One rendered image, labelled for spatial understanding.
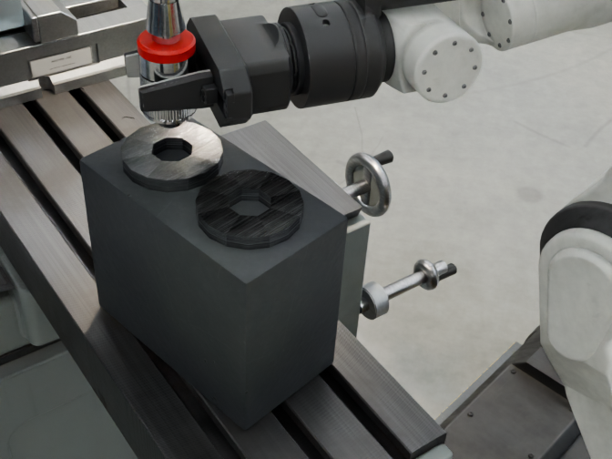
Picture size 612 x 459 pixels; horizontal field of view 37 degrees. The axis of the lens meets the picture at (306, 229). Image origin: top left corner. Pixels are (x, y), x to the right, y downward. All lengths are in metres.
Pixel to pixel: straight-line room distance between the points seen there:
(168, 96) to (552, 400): 0.82
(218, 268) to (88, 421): 0.67
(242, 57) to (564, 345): 0.47
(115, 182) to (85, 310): 0.20
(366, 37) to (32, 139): 0.55
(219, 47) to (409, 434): 0.38
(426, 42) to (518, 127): 2.21
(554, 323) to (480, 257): 1.49
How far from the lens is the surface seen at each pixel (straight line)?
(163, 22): 0.75
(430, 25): 0.81
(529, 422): 1.36
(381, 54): 0.80
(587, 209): 0.95
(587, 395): 1.11
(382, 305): 1.55
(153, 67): 0.76
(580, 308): 0.97
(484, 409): 1.35
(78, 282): 1.00
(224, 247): 0.75
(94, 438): 1.40
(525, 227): 2.61
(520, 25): 0.87
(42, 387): 1.26
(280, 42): 0.78
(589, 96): 3.24
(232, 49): 0.77
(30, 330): 1.17
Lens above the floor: 1.62
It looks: 41 degrees down
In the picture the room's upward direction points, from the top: 4 degrees clockwise
